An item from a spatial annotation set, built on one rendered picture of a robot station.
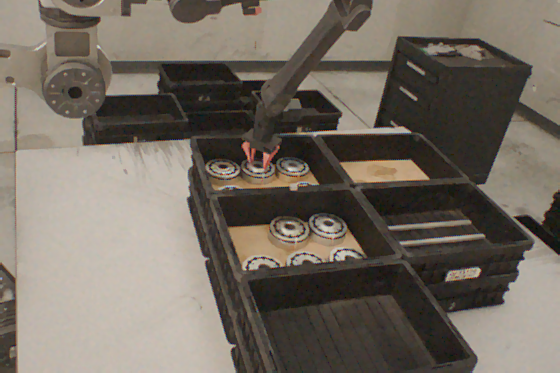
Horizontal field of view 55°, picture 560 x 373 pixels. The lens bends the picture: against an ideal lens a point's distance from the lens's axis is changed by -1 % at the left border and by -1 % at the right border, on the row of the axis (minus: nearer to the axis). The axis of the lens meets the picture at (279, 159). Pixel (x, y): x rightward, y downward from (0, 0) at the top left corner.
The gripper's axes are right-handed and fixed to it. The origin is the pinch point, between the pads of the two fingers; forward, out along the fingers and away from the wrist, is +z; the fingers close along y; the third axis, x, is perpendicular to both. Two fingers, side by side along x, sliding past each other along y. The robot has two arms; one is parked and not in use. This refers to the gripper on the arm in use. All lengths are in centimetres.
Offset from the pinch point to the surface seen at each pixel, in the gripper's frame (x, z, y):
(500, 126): -182, 37, -64
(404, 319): 31, 4, -56
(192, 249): 27.4, 16.7, 3.7
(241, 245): 31.7, 3.6, -13.1
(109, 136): -28, 35, 84
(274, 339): 53, 3, -34
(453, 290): 10, 8, -64
